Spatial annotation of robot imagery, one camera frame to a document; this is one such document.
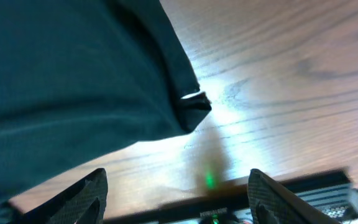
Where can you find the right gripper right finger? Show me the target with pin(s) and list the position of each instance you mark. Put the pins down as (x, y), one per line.
(271, 203)

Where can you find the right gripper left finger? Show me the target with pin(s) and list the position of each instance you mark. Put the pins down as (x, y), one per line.
(82, 203)

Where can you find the black polo shirt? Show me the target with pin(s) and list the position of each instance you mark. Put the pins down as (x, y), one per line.
(82, 78)

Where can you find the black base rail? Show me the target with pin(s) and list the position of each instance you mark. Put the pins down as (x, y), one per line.
(326, 197)

